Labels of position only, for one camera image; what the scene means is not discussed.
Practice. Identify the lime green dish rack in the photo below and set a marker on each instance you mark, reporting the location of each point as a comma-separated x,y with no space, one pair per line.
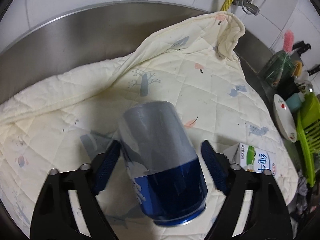
308,134

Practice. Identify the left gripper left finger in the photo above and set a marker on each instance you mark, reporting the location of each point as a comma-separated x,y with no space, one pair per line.
104,164

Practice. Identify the white milk carton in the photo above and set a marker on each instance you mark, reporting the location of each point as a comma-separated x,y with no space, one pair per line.
251,158

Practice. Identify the blue white tin can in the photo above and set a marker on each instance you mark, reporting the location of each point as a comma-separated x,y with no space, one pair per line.
163,166

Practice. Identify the white shallow bowl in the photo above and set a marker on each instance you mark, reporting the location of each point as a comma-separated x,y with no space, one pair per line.
284,119

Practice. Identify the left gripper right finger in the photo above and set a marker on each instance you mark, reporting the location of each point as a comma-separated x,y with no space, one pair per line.
217,165

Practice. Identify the grey knitted work glove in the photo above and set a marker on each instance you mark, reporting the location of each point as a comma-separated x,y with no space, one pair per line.
299,202

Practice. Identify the pink bottle brush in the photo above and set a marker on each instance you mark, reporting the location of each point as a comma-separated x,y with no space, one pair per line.
288,41

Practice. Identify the cream quilted cloth mat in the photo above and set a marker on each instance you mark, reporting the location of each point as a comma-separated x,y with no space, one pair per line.
55,122

